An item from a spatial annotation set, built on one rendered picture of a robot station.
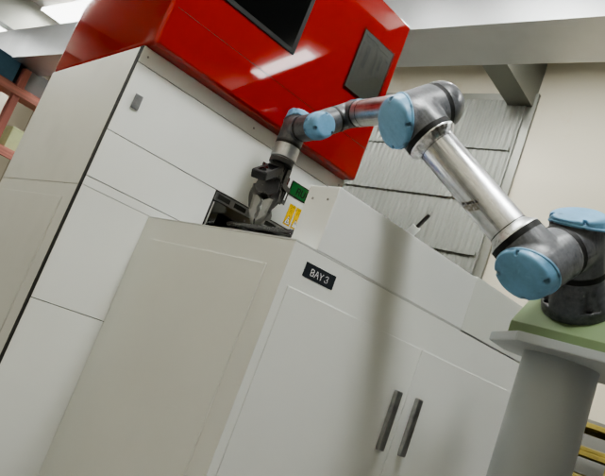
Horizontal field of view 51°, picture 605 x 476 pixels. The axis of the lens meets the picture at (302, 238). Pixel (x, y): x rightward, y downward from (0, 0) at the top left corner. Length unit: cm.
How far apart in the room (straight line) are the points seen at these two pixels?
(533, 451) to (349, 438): 38
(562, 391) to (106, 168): 119
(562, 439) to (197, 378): 75
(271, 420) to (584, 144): 422
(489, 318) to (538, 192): 339
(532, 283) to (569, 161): 388
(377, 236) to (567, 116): 407
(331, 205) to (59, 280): 74
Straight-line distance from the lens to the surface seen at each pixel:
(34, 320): 168
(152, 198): 175
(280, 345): 124
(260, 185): 178
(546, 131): 533
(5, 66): 774
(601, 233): 141
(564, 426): 144
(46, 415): 175
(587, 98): 539
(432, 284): 155
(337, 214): 129
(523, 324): 147
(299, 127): 176
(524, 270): 130
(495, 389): 186
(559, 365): 144
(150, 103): 176
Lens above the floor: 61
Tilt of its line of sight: 10 degrees up
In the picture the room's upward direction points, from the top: 21 degrees clockwise
